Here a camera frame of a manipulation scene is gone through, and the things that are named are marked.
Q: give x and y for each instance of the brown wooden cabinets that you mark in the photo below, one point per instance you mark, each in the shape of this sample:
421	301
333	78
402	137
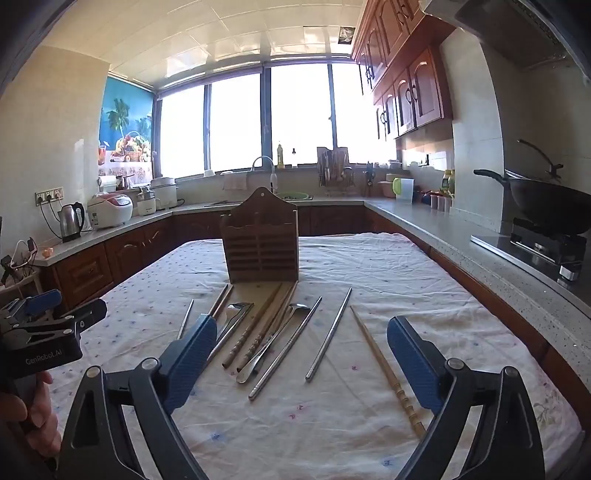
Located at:
87	272
406	69

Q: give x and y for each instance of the person's left hand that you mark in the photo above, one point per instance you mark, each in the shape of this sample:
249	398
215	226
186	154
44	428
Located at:
41	424

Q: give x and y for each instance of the steel electric kettle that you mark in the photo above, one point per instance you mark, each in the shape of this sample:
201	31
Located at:
71	224

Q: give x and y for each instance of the wall power outlet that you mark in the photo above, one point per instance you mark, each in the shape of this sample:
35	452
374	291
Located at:
48	196

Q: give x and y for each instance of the brown wooden lower cabinets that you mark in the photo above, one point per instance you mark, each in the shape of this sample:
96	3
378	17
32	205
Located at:
87	272

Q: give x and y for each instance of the metal utensil drying rack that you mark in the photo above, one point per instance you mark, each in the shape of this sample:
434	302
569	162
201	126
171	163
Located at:
334	166

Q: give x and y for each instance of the wooden utensil holder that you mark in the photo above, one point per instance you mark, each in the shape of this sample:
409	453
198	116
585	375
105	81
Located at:
261	249

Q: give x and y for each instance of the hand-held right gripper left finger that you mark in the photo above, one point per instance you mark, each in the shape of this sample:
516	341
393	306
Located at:
189	362

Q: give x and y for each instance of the chrome sink faucet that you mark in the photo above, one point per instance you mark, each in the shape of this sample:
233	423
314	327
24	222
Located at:
272	177

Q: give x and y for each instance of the plain wooden chopstick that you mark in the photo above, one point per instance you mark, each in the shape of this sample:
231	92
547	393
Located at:
223	302
217	302

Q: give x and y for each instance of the gas stove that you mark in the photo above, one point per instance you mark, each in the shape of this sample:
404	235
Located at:
535	249

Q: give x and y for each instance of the large kitchen window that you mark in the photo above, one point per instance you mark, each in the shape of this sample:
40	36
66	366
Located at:
295	115

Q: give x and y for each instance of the cooking oil bottle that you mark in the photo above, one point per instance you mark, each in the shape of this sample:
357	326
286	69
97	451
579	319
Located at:
447	182

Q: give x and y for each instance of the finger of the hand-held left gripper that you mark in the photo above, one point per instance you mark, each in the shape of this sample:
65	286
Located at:
87	314
44	301

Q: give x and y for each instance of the green basin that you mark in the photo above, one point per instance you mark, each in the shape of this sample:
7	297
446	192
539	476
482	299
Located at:
293	196

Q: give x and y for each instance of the range hood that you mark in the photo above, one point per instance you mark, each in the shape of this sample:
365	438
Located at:
508	27

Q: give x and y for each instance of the brown wooden upper cabinets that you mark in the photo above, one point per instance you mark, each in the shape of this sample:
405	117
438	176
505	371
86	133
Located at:
406	69

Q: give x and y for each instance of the small white kitchen appliance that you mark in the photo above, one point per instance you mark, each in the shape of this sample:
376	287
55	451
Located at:
147	203

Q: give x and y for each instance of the white and red rice cooker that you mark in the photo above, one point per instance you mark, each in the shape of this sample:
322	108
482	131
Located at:
108	212

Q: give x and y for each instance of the white container with green lid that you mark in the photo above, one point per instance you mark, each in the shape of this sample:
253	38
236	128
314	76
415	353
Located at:
403	190

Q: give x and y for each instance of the grey kitchen countertop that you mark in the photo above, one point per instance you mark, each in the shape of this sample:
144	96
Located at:
461	230

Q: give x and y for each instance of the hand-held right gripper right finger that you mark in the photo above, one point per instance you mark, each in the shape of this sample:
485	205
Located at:
411	367

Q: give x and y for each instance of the metal spoon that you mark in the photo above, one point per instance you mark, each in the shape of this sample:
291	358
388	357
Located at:
298	308
240	308

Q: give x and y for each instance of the black wok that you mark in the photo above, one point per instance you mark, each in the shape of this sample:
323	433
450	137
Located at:
545	203

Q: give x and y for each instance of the tropical wall poster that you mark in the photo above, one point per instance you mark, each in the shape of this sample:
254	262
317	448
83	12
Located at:
124	120

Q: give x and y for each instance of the carved wooden chopstick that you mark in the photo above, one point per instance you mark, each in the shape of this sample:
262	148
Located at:
251	325
383	364
268	325

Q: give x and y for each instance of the thin metal chopstick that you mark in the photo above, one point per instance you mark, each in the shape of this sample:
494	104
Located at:
186	318

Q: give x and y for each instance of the white floral tablecloth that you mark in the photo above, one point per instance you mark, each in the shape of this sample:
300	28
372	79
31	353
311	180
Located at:
323	429

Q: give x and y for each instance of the yellow dish soap bottle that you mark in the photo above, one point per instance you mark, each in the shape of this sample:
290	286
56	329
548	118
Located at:
280	157

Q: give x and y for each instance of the paper towel roll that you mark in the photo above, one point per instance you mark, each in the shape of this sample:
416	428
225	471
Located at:
108	183

